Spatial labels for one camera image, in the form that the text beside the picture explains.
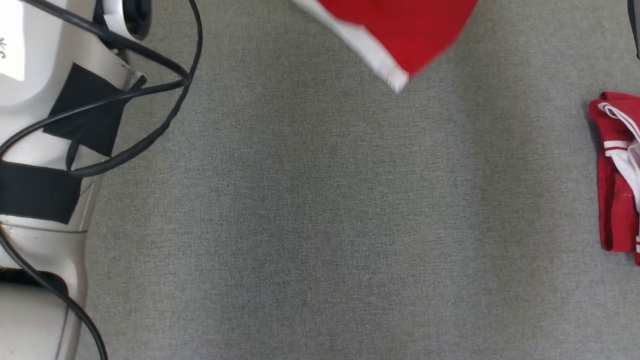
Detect red shorts with white trim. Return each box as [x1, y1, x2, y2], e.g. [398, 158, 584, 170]
[290, 0, 480, 94]

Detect red Bulls basketball jersey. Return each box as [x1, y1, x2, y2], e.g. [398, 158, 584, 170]
[588, 91, 640, 266]

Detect thin black cable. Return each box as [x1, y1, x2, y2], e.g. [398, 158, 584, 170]
[0, 232, 109, 360]
[65, 0, 204, 177]

